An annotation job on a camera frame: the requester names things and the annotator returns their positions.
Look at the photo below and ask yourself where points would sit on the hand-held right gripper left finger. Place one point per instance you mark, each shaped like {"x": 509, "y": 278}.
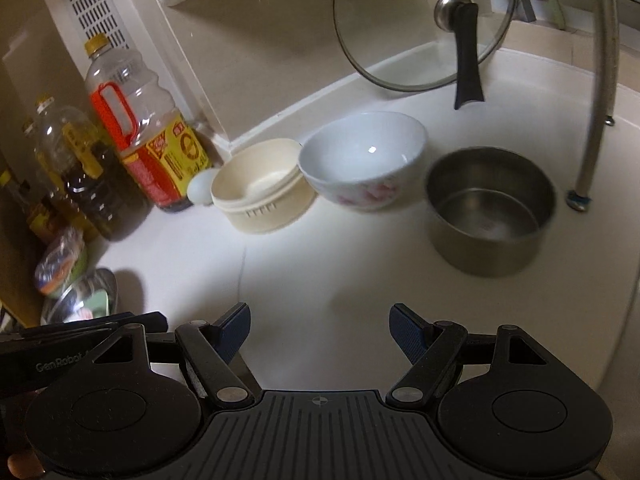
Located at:
{"x": 235, "y": 327}

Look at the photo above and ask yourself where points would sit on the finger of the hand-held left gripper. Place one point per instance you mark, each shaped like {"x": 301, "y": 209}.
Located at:
{"x": 150, "y": 321}

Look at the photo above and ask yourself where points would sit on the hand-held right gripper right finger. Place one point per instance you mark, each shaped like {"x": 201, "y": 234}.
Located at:
{"x": 402, "y": 332}

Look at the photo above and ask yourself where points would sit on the large steel basin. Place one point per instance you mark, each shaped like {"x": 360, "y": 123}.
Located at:
{"x": 65, "y": 300}

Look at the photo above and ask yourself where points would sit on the beige plastic bowl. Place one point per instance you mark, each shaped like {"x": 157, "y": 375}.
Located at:
{"x": 260, "y": 195}

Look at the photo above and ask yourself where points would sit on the small steel bowl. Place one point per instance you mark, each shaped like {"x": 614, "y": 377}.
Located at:
{"x": 490, "y": 210}

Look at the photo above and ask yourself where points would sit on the white floral bowl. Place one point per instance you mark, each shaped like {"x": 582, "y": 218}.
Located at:
{"x": 360, "y": 160}

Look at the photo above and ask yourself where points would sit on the wrapped stack of colourful bowls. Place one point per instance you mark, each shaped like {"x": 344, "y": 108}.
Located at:
{"x": 60, "y": 262}

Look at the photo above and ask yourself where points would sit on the person's left hand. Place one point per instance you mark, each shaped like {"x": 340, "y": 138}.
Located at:
{"x": 22, "y": 466}

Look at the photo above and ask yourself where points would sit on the dark oil bottle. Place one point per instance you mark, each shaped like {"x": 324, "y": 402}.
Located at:
{"x": 100, "y": 190}

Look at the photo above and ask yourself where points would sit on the pale egg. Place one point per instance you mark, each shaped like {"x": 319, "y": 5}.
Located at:
{"x": 200, "y": 187}

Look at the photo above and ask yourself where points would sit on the small sauce jar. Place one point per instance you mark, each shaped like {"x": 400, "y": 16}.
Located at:
{"x": 42, "y": 222}

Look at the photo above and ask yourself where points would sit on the yellow-capped sauce bottle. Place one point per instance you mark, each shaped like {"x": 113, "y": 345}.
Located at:
{"x": 12, "y": 200}

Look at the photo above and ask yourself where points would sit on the golden oil bottle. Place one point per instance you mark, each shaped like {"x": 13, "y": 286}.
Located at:
{"x": 29, "y": 155}

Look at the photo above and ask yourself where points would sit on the glass pot lid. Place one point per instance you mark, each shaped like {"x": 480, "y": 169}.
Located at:
{"x": 425, "y": 25}

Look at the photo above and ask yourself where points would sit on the steel dish rack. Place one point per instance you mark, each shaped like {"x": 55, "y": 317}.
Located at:
{"x": 597, "y": 85}

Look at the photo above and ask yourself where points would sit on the white wall vent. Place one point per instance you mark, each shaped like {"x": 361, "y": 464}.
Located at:
{"x": 95, "y": 10}

